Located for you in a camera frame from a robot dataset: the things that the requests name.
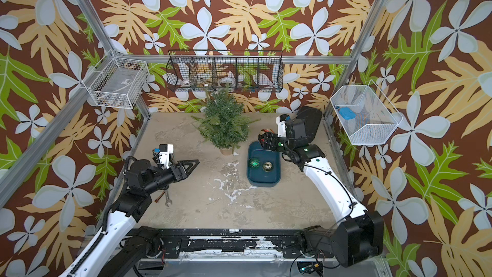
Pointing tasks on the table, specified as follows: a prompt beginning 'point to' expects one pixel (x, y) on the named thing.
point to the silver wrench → (168, 201)
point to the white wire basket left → (119, 83)
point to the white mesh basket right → (376, 118)
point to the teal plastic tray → (257, 177)
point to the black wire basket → (191, 70)
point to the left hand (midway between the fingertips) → (196, 161)
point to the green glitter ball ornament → (254, 163)
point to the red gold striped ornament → (266, 130)
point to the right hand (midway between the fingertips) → (264, 137)
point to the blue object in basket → (347, 113)
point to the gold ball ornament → (267, 167)
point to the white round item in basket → (227, 82)
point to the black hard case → (312, 118)
